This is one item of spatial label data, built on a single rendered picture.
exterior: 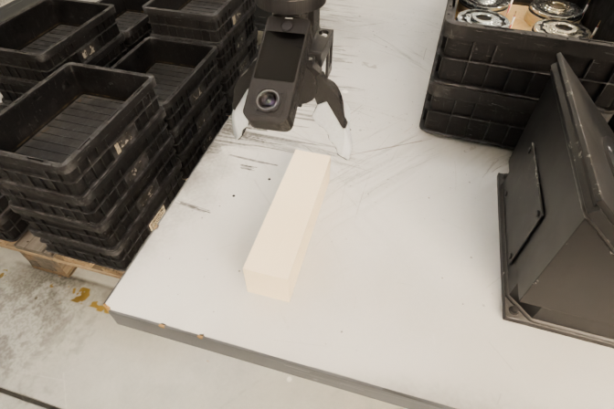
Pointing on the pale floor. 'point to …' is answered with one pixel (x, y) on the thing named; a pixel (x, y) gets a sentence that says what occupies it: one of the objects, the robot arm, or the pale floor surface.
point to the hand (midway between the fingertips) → (290, 153)
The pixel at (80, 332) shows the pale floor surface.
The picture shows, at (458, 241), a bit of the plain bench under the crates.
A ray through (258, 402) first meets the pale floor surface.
